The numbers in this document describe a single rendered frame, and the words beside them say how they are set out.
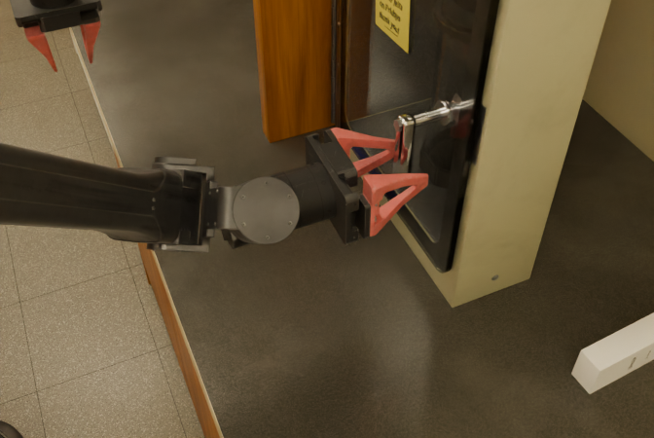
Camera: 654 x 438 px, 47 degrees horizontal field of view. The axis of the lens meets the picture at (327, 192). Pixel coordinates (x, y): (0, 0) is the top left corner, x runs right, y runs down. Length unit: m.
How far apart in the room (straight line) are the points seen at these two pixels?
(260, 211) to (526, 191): 0.32
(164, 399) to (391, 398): 1.19
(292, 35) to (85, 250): 1.43
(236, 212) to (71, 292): 1.63
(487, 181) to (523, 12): 0.19
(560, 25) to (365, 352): 0.41
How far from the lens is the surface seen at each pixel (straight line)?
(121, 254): 2.29
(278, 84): 1.06
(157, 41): 1.36
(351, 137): 0.76
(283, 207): 0.63
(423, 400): 0.84
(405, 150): 0.75
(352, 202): 0.69
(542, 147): 0.79
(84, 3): 0.99
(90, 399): 2.01
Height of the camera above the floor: 1.66
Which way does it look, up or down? 44 degrees down
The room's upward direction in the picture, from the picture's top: straight up
